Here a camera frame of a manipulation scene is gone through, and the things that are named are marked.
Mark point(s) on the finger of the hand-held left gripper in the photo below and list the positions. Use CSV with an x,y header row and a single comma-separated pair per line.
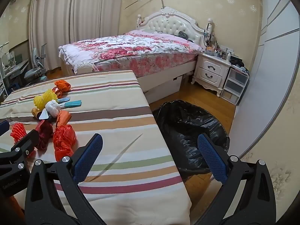
x,y
3,127
25,143

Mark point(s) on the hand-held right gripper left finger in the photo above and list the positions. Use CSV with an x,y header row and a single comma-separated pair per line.
x,y
89,157

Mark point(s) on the beige curtains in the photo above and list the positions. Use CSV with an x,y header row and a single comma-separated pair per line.
x,y
77,23

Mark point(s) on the floral quilt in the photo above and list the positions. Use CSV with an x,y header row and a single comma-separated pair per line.
x,y
131,49

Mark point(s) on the white storage box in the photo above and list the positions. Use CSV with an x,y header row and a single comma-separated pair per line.
x,y
166,88

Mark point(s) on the orange foil wrapper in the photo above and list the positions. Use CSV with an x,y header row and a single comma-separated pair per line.
x,y
57,92

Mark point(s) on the group of small bottles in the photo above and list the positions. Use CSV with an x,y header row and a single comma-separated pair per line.
x,y
218,50

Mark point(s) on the clear plastic drawer unit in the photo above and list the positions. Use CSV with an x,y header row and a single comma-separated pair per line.
x,y
234,84

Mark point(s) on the grey desk chair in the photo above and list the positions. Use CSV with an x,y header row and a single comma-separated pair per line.
x,y
35,70

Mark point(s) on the striped table cloth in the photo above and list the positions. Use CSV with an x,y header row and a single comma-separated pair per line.
x,y
117,126

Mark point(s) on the white crumpled tissue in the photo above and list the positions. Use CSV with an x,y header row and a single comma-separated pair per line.
x,y
52,107

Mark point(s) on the bin with black bag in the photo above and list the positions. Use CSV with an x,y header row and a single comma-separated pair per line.
x,y
187,126

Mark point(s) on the orange carton piece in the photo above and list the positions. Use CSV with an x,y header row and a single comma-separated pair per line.
x,y
63,118

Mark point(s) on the yellow foam fruit net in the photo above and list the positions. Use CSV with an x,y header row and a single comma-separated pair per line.
x,y
43,99

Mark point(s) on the dark garment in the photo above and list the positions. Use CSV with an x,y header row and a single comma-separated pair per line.
x,y
184,34

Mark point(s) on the orange plastic bag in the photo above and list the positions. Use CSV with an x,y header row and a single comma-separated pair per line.
x,y
62,85

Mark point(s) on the white bed with tufted headboard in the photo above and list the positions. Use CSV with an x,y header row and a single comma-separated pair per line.
x,y
168,25

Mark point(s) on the red foam fruit net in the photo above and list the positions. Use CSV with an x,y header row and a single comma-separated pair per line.
x,y
17,132

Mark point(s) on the black bag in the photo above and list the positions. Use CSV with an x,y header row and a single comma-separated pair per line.
x,y
237,62

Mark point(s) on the white wardrobe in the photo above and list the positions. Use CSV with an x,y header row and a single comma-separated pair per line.
x,y
269,75

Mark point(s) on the red plastic bag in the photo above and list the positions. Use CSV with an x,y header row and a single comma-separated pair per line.
x,y
63,143

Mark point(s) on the dark red mesh net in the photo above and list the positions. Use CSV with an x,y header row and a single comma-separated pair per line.
x,y
45,133

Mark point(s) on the white nightstand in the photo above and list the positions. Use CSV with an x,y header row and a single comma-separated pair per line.
x,y
211,71

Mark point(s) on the small brown bottle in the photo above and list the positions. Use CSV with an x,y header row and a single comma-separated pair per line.
x,y
35,113

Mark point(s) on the small blue packet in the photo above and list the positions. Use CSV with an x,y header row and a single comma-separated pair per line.
x,y
64,100

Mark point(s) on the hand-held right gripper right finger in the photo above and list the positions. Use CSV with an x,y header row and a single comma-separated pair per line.
x,y
211,157

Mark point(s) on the grey study desk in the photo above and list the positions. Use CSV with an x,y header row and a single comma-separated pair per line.
x,y
14,68

